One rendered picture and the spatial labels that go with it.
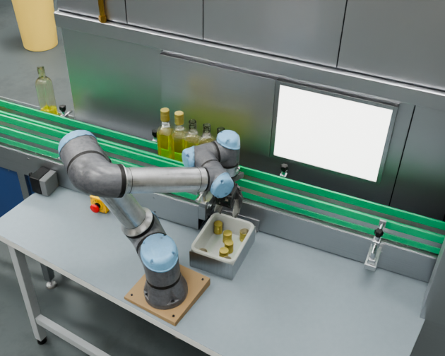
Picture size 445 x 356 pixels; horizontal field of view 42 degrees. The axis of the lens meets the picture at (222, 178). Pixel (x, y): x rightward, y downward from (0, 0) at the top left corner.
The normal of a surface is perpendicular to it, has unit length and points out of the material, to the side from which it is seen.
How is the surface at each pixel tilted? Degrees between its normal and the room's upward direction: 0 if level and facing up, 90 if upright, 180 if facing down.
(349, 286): 0
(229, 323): 0
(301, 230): 90
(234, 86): 90
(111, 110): 90
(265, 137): 90
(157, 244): 9
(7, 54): 0
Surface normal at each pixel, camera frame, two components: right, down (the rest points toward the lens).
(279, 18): -0.39, 0.57
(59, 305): 0.02, -0.78
